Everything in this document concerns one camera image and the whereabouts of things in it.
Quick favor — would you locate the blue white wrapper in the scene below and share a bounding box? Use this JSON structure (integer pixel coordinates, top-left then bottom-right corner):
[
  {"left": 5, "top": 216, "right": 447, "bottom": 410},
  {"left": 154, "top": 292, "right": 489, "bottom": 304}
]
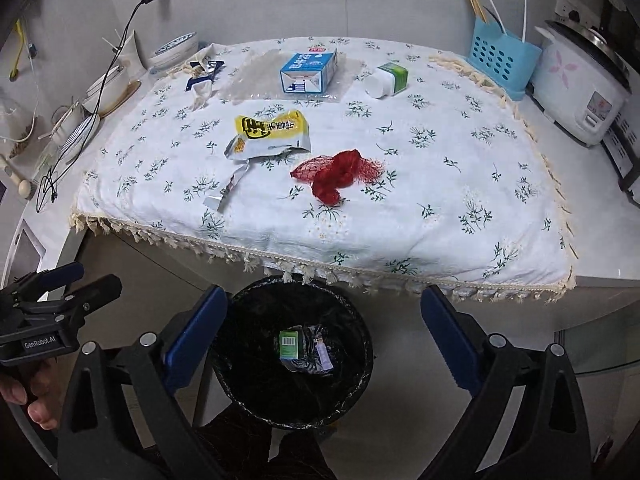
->
[{"left": 180, "top": 45, "right": 226, "bottom": 111}]

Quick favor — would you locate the blue white porcelain bowl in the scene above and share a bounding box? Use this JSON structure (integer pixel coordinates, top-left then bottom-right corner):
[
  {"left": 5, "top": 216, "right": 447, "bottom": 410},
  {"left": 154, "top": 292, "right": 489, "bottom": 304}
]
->
[{"left": 145, "top": 31, "right": 201, "bottom": 72}]

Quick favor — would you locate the red mesh net bag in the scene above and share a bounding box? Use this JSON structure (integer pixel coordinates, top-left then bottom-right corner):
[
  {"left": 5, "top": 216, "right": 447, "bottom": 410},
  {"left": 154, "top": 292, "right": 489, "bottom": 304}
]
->
[{"left": 290, "top": 149, "right": 388, "bottom": 207}]

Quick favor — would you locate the small green box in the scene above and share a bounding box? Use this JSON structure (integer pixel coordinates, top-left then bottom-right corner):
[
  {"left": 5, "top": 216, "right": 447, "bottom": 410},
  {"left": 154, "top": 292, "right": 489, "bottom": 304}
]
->
[{"left": 277, "top": 329, "right": 306, "bottom": 361}]

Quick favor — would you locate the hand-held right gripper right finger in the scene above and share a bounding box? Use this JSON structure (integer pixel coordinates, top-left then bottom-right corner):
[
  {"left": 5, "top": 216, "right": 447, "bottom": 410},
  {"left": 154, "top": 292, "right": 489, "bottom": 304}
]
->
[{"left": 420, "top": 285, "right": 593, "bottom": 480}]

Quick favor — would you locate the white countertop oven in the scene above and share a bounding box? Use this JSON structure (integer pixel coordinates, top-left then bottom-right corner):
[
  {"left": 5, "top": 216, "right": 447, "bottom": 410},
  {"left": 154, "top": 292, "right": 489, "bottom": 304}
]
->
[{"left": 600, "top": 105, "right": 640, "bottom": 196}]

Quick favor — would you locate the white rice cooker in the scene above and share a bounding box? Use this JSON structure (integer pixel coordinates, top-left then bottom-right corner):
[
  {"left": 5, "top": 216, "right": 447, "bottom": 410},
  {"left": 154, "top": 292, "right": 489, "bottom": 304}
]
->
[{"left": 530, "top": 20, "right": 632, "bottom": 148}]

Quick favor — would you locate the black cable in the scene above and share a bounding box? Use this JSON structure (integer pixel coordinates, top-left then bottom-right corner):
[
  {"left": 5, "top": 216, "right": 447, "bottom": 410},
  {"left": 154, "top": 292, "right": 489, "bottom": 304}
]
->
[{"left": 35, "top": 0, "right": 151, "bottom": 211}]

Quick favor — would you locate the white container with sticks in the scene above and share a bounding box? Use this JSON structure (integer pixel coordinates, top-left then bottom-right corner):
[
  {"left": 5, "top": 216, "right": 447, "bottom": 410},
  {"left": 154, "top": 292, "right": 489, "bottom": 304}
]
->
[{"left": 102, "top": 30, "right": 148, "bottom": 83}]

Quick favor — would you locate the striped white dish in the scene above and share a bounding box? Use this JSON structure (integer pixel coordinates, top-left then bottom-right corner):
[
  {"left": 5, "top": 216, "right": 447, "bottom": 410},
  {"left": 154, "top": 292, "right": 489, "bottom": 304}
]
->
[{"left": 50, "top": 105, "right": 103, "bottom": 166}]

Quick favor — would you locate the black trash bin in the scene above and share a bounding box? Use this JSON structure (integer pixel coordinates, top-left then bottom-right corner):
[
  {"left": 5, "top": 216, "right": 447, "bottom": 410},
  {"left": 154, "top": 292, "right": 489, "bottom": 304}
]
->
[{"left": 210, "top": 275, "right": 375, "bottom": 431}]

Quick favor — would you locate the yellow snack bag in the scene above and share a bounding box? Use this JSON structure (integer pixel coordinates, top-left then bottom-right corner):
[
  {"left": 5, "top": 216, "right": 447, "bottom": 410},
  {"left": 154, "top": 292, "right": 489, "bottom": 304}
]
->
[{"left": 202, "top": 110, "right": 313, "bottom": 211}]

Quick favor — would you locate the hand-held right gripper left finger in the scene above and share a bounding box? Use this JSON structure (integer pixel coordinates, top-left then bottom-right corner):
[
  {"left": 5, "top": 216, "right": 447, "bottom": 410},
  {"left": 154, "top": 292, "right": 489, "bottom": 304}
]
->
[{"left": 57, "top": 285, "right": 228, "bottom": 480}]

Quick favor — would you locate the wooden spoon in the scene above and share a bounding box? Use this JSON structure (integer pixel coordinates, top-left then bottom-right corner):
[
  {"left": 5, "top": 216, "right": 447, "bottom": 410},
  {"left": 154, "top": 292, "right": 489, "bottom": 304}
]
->
[{"left": 0, "top": 154, "right": 36, "bottom": 201}]

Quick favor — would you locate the person's left hand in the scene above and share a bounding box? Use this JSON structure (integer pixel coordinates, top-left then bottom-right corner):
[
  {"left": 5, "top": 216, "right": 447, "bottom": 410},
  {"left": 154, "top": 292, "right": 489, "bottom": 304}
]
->
[{"left": 0, "top": 360, "right": 56, "bottom": 431}]

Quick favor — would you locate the white green bottle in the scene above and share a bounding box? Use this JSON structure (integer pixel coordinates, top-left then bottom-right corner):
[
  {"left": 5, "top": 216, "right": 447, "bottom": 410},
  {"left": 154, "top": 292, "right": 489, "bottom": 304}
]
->
[{"left": 364, "top": 61, "right": 409, "bottom": 99}]

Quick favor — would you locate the wooden board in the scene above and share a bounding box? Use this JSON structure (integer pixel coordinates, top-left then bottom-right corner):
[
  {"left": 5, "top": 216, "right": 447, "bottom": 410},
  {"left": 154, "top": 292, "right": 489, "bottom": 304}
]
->
[{"left": 95, "top": 80, "right": 143, "bottom": 118}]

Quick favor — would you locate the blue plastic utensil basket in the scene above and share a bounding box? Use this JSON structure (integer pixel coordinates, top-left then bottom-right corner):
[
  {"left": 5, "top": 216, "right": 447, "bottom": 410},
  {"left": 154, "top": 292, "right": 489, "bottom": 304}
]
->
[{"left": 467, "top": 17, "right": 543, "bottom": 102}]

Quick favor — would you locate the white floral tablecloth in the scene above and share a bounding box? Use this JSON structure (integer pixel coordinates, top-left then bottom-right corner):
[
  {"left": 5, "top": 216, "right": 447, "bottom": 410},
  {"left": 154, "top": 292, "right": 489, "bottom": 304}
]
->
[{"left": 70, "top": 35, "right": 581, "bottom": 306}]

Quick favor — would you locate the blue white milk carton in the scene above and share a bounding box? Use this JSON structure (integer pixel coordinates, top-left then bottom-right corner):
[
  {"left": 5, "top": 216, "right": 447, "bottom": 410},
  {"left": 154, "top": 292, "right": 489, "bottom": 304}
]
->
[{"left": 279, "top": 47, "right": 338, "bottom": 94}]

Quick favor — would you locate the white wall socket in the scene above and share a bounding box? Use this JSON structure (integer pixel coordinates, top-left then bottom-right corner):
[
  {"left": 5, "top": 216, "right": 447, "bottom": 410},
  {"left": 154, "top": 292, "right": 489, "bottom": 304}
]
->
[{"left": 555, "top": 0, "right": 588, "bottom": 23}]

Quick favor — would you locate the clear bubble wrap sheet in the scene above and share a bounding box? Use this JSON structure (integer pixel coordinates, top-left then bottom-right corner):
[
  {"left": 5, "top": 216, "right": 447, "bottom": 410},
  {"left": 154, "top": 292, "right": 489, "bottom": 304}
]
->
[{"left": 216, "top": 52, "right": 368, "bottom": 106}]

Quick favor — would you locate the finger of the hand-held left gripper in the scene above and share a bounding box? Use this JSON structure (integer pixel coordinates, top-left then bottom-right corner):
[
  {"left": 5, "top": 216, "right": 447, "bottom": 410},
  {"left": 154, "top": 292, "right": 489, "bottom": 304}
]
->
[
  {"left": 12, "top": 274, "right": 123, "bottom": 328},
  {"left": 0, "top": 261, "right": 86, "bottom": 311}
]

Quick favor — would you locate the yellow brush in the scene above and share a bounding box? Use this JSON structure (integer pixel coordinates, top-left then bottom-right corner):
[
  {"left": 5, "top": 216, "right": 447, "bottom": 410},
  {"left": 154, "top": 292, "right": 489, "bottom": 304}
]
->
[{"left": 9, "top": 20, "right": 26, "bottom": 81}]

